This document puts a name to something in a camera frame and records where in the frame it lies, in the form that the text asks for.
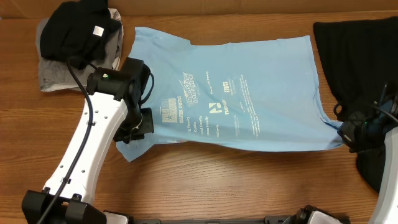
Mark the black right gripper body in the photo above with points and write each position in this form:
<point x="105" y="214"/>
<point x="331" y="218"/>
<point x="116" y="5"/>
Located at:
<point x="363" y="135"/>

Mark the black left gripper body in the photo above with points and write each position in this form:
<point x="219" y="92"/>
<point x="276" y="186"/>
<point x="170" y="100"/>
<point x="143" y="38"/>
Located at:
<point x="137" y="122"/>

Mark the light blue printed t-shirt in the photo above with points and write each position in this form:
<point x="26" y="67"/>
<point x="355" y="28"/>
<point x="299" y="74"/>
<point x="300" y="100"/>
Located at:
<point x="255" y="96"/>

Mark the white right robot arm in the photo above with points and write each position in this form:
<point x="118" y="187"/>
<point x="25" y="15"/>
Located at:
<point x="381" y="162"/>

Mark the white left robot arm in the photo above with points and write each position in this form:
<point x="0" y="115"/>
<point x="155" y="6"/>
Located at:
<point x="112" y="113"/>

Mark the black garment at right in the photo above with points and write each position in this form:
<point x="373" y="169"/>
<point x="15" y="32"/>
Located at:
<point x="359" y="58"/>

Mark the grey folded shorts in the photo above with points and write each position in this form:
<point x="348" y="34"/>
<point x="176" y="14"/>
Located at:
<point x="54" y="75"/>

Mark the black folded garment on stack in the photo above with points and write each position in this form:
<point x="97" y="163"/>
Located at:
<point x="78" y="29"/>

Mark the white folded garment under stack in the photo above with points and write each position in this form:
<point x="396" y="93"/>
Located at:
<point x="114" y="48"/>

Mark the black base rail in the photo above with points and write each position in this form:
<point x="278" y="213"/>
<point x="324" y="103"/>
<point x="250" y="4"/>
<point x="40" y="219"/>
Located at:
<point x="266" y="220"/>

